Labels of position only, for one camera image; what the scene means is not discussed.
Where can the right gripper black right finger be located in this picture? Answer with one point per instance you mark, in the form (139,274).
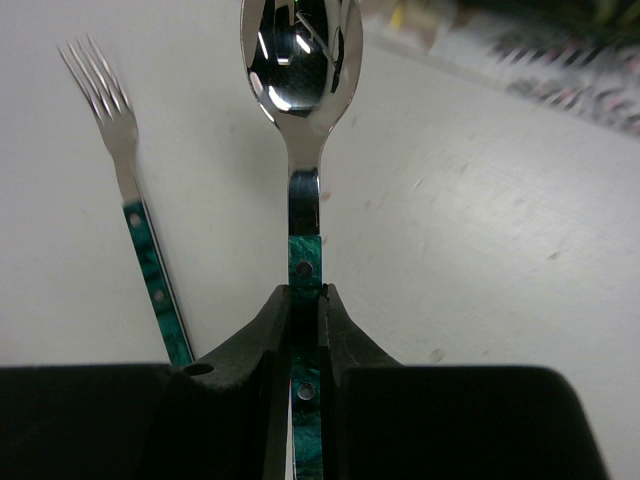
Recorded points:
(385,420)

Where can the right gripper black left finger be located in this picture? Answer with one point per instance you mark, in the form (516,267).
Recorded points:
(221,417)

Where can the fork with teal handle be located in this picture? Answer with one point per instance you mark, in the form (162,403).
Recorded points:
(118,127)

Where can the spoon with teal handle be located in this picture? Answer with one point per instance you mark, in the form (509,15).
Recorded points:
(303,61)

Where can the white floral cloth napkin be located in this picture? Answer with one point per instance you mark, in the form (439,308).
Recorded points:
(597,82)

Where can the black floral square plate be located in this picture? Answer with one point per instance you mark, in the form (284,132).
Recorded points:
(607,21)

